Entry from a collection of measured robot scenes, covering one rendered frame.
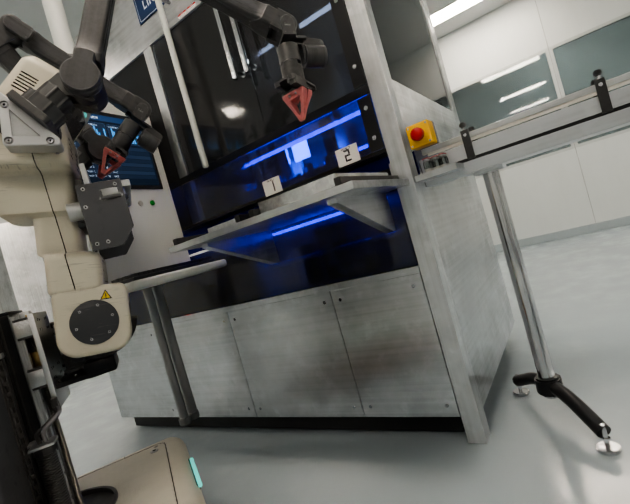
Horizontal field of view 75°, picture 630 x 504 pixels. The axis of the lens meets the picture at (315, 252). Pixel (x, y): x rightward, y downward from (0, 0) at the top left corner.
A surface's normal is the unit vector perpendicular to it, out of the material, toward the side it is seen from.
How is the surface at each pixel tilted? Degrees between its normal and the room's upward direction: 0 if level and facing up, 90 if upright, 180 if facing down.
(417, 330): 90
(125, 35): 90
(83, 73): 84
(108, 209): 90
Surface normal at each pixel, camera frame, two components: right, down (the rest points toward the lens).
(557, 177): -0.52, 0.16
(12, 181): 0.40, -0.10
